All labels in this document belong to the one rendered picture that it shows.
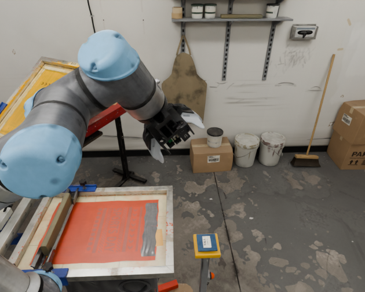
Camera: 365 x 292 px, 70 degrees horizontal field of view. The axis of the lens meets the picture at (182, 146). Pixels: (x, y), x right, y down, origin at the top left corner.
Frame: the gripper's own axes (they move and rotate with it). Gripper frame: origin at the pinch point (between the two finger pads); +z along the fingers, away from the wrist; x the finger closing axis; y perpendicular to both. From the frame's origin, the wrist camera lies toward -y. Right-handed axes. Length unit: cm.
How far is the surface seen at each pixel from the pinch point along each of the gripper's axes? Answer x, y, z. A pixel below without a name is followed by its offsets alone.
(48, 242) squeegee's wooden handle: -80, -31, 46
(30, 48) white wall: -59, -262, 91
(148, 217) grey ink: -43, -22, 80
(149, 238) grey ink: -46, -10, 74
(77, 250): -76, -24, 59
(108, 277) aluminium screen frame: -65, -2, 56
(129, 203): -49, -38, 82
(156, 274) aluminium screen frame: -48, 9, 63
